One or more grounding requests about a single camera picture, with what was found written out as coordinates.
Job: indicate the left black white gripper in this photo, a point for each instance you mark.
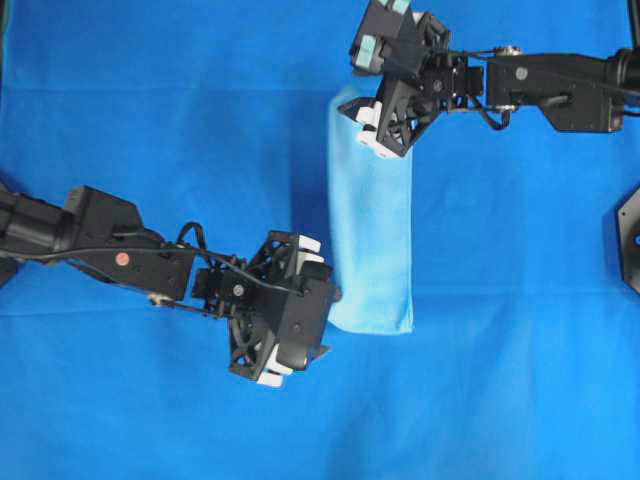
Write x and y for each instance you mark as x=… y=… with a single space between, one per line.
x=251 y=296

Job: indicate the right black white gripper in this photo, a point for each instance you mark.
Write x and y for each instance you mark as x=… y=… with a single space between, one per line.
x=404 y=107

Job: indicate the light blue towel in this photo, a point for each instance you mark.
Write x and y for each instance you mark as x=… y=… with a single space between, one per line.
x=370 y=200

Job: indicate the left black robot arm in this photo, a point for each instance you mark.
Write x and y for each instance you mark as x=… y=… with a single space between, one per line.
x=104 y=237

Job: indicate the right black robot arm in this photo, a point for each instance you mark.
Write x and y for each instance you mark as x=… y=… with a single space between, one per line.
x=576 y=93

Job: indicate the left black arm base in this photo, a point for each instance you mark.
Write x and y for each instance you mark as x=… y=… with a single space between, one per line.
x=9 y=264

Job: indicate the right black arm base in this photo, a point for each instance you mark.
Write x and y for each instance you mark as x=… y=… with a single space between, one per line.
x=621 y=242

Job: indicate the dark blue table cloth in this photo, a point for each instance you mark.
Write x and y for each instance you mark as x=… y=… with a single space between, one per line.
x=523 y=361

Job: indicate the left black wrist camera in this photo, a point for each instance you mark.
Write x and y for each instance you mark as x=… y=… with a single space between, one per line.
x=305 y=317

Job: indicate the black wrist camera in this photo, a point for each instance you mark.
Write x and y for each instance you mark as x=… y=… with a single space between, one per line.
x=305 y=317
x=388 y=40

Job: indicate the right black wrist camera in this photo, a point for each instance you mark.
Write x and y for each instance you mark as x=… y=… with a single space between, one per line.
x=388 y=40

